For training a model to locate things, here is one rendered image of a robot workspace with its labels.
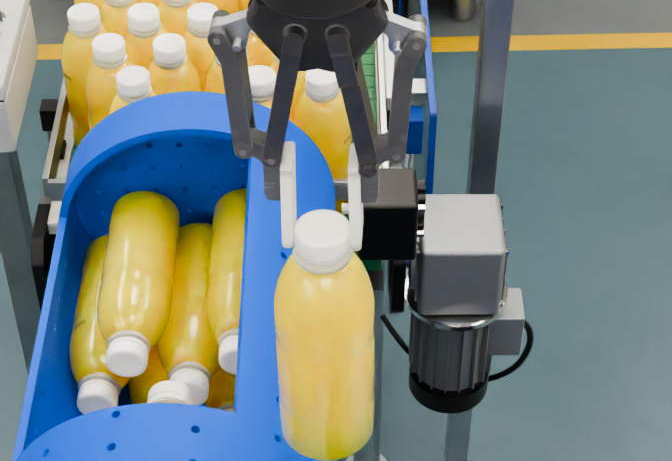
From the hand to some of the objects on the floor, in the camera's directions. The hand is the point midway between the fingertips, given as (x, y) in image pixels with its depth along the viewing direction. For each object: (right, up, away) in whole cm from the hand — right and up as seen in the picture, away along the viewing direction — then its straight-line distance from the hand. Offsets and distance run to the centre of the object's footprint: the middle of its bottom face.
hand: (322, 198), depth 97 cm
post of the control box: (-42, -60, +153) cm, 170 cm away
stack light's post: (+22, -48, +166) cm, 174 cm away
